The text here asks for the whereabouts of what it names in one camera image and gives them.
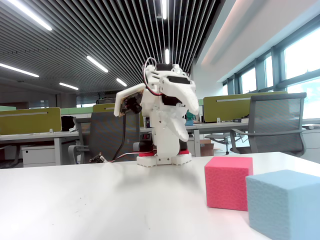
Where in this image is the olive green desk divider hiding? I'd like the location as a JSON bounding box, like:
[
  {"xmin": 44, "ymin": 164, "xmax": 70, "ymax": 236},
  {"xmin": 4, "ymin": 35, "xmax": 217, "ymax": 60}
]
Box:
[
  {"xmin": 92, "ymin": 103, "xmax": 118, "ymax": 113},
  {"xmin": 0, "ymin": 107, "xmax": 62, "ymax": 136},
  {"xmin": 202, "ymin": 91, "xmax": 288, "ymax": 123}
]

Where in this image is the black backpack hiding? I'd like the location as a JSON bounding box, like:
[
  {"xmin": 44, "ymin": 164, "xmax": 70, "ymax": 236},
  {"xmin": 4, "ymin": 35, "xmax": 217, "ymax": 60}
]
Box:
[{"xmin": 61, "ymin": 115, "xmax": 76, "ymax": 132}]

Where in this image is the red black table clamp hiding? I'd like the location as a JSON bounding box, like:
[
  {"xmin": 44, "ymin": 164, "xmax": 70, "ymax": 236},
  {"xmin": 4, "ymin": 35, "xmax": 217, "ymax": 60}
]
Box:
[{"xmin": 133, "ymin": 132, "xmax": 157, "ymax": 158}]

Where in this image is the white drawer pedestal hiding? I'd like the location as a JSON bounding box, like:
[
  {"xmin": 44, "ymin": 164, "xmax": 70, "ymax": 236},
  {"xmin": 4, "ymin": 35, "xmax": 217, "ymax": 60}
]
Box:
[{"xmin": 21, "ymin": 144, "xmax": 56, "ymax": 168}]

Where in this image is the white office desk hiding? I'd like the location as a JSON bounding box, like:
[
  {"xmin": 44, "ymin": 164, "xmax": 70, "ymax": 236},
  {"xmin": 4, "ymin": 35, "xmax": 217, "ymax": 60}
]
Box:
[
  {"xmin": 0, "ymin": 131, "xmax": 81, "ymax": 166},
  {"xmin": 186, "ymin": 121, "xmax": 251, "ymax": 157}
]

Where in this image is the wrist camera on white mount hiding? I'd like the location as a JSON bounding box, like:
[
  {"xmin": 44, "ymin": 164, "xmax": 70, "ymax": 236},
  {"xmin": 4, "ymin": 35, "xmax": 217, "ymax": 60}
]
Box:
[{"xmin": 113, "ymin": 83, "xmax": 146, "ymax": 118}]

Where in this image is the grey mesh office chair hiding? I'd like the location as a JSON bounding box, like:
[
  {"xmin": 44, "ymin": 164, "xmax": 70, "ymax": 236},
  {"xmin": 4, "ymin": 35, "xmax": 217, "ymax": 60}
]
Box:
[
  {"xmin": 67, "ymin": 111, "xmax": 151, "ymax": 165},
  {"xmin": 229, "ymin": 92, "xmax": 308, "ymax": 158}
]

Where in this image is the blue foam cube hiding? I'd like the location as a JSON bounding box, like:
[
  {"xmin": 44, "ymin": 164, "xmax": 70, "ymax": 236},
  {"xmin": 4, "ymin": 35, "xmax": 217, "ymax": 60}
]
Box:
[{"xmin": 245, "ymin": 169, "xmax": 320, "ymax": 240}]

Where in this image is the black camera cable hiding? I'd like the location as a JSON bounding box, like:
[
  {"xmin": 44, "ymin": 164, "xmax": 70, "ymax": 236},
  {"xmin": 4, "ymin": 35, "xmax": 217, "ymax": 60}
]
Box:
[{"xmin": 111, "ymin": 115, "xmax": 127, "ymax": 163}]

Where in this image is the small controller circuit board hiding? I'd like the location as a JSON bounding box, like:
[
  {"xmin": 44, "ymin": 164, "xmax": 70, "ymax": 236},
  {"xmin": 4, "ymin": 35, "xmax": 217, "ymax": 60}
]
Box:
[{"xmin": 89, "ymin": 152, "xmax": 106, "ymax": 164}]

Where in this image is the red foam cube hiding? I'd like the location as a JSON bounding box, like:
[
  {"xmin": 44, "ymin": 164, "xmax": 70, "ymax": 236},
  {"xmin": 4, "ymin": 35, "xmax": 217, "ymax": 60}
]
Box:
[{"xmin": 204, "ymin": 156, "xmax": 254, "ymax": 212}]

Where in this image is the red white gripper wire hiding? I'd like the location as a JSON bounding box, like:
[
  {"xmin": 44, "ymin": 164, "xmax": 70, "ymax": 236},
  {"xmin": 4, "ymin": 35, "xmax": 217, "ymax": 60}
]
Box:
[{"xmin": 142, "ymin": 57, "xmax": 164, "ymax": 97}]

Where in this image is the person in green top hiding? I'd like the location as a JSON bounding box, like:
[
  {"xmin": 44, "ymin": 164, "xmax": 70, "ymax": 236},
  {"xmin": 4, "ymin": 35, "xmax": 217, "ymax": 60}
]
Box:
[{"xmin": 186, "ymin": 111, "xmax": 200, "ymax": 122}]

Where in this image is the brown cardboard box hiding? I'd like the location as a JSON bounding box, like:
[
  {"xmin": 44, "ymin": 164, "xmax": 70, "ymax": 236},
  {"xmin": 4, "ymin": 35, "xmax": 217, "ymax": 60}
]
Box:
[{"xmin": 199, "ymin": 139, "xmax": 222, "ymax": 157}]

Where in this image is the red white servo cable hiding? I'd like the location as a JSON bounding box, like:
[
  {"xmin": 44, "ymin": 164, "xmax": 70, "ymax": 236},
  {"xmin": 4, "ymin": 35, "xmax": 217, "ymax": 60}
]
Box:
[{"xmin": 104, "ymin": 150, "xmax": 141, "ymax": 163}]

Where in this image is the grey window frame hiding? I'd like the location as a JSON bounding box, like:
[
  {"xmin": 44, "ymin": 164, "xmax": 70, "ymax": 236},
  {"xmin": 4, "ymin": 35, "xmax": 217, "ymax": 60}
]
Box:
[{"xmin": 221, "ymin": 29, "xmax": 320, "ymax": 121}]

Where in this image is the grey office chair seat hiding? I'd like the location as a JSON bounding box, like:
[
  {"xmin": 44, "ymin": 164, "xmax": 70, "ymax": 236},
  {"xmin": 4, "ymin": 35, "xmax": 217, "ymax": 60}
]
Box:
[{"xmin": 204, "ymin": 132, "xmax": 232, "ymax": 156}]

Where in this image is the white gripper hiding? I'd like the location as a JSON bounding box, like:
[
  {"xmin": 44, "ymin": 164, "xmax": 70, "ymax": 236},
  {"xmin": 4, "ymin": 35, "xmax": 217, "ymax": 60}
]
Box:
[{"xmin": 155, "ymin": 69, "xmax": 201, "ymax": 141}]

